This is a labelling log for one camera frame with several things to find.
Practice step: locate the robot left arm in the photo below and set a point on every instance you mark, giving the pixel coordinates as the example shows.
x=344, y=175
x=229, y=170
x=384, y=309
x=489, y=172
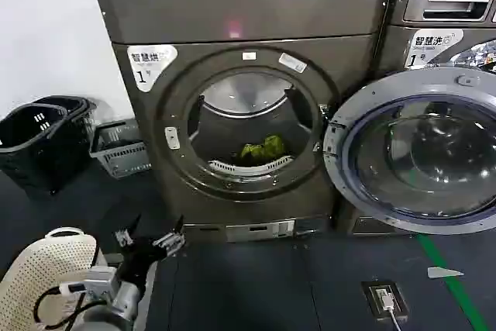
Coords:
x=116, y=307

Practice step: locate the white perforated laundry basket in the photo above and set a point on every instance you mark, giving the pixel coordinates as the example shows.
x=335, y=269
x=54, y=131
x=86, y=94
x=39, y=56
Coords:
x=42, y=265

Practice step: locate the large black plastic basket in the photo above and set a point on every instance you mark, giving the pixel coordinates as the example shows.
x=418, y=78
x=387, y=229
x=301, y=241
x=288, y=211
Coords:
x=35, y=152

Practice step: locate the green garment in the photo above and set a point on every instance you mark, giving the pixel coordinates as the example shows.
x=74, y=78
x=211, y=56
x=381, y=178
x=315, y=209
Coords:
x=263, y=149

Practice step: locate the grey front-load dryer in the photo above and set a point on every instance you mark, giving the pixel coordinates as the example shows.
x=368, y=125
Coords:
x=248, y=9

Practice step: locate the round glass dryer door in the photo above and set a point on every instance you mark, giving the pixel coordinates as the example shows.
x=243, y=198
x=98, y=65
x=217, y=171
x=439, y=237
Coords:
x=422, y=145

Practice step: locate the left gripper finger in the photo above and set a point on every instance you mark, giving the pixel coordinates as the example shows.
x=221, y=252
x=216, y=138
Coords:
x=128, y=237
x=172, y=241

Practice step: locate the green floor tape strip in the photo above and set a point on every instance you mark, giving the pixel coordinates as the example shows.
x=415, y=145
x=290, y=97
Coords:
x=453, y=288

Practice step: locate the metal floor socket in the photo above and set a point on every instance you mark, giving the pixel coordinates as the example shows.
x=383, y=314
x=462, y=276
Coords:
x=372, y=300

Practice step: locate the white slotted lint filter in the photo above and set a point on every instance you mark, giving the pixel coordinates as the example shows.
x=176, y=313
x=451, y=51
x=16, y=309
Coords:
x=232, y=166

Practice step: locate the white tape scrap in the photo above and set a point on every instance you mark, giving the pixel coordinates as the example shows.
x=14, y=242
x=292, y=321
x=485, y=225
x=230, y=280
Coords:
x=441, y=272

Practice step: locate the grey slatted plastic basket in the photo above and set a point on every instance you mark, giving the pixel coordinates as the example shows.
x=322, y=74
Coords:
x=120, y=152

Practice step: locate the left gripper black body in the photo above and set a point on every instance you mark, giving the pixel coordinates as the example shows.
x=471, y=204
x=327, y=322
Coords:
x=138, y=257

